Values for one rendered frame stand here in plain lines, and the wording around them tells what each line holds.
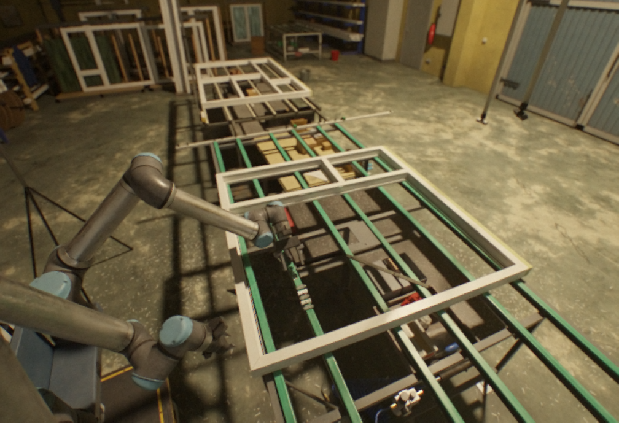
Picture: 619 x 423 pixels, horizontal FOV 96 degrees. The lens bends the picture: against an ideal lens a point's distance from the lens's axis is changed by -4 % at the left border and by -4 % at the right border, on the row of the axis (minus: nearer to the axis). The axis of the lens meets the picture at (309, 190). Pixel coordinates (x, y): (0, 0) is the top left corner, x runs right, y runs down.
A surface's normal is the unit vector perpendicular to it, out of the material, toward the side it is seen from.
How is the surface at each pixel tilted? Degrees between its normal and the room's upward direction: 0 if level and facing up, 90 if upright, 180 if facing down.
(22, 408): 95
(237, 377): 0
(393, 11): 90
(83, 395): 0
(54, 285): 5
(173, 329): 19
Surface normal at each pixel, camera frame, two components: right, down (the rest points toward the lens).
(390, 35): 0.36, 0.54
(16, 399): 0.99, 0.14
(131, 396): 0.00, -0.82
